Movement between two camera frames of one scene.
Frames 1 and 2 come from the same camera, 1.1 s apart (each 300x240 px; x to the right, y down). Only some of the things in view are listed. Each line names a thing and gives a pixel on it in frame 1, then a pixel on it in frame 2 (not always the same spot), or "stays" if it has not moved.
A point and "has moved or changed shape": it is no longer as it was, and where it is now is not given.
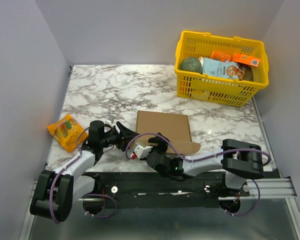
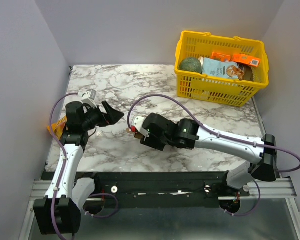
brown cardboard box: x=175 y=128 has moved or changed shape
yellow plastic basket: x=214 y=88 stays
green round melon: x=192 y=64 stays
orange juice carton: x=241 y=58 stays
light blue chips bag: x=226 y=69 stays
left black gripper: x=124 y=137 -> x=112 y=117
